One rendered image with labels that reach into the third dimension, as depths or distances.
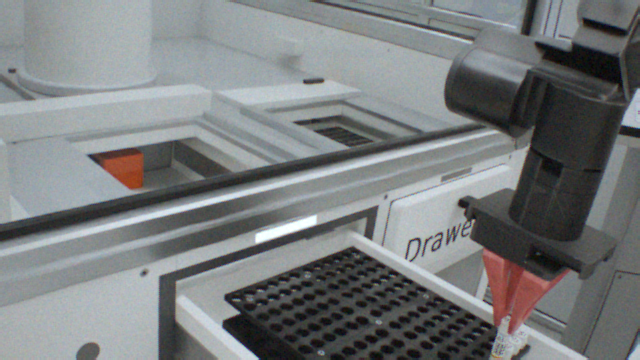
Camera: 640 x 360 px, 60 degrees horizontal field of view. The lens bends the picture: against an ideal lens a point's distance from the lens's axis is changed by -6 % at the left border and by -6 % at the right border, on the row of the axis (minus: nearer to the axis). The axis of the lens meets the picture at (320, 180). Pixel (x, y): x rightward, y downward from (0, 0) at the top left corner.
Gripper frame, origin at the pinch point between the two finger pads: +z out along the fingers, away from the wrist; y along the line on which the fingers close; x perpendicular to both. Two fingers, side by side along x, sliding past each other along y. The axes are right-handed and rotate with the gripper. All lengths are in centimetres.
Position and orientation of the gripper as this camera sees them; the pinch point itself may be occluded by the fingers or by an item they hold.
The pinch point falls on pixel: (508, 319)
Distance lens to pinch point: 50.6
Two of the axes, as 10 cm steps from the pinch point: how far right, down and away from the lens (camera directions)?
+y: -7.0, -3.9, 6.0
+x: -7.0, 1.8, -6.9
